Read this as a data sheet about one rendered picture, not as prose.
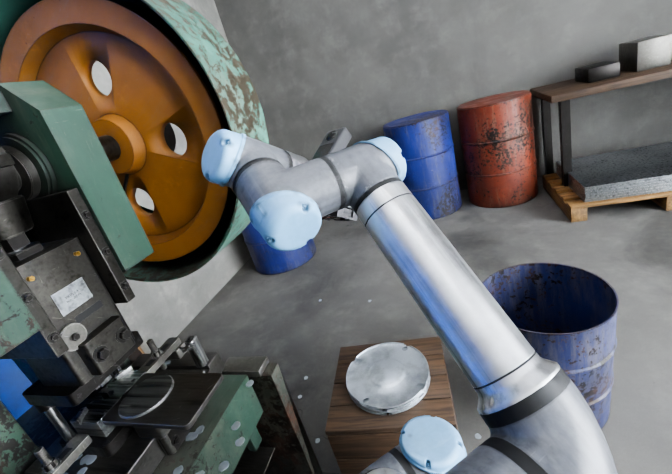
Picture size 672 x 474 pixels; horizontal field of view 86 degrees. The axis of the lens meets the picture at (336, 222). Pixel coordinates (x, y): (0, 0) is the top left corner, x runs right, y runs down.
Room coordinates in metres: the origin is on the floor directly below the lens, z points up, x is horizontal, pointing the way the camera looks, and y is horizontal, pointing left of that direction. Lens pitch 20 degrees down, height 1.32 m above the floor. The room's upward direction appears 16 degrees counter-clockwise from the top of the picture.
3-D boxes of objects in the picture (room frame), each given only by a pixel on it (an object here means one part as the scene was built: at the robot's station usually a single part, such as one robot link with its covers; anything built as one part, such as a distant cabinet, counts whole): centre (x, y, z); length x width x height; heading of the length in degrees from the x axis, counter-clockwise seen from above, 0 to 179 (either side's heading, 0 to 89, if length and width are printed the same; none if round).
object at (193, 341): (0.86, 0.48, 0.75); 0.03 x 0.03 x 0.10; 69
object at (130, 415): (0.68, 0.49, 0.72); 0.25 x 0.14 x 0.14; 69
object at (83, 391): (0.74, 0.66, 0.86); 0.20 x 0.16 x 0.05; 159
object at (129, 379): (0.74, 0.65, 0.76); 0.15 x 0.09 x 0.05; 159
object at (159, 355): (0.90, 0.60, 0.76); 0.17 x 0.06 x 0.10; 159
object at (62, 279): (0.73, 0.62, 1.04); 0.17 x 0.15 x 0.30; 69
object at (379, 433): (0.98, -0.02, 0.18); 0.40 x 0.38 x 0.35; 76
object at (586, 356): (1.02, -0.63, 0.24); 0.42 x 0.42 x 0.48
